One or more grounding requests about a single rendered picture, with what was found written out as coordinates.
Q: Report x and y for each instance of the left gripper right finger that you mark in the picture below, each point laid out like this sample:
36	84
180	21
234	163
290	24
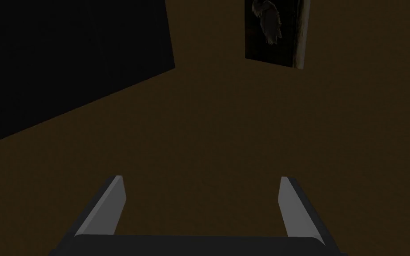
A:
295	210

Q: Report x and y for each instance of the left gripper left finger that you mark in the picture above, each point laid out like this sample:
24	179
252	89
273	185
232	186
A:
106	210

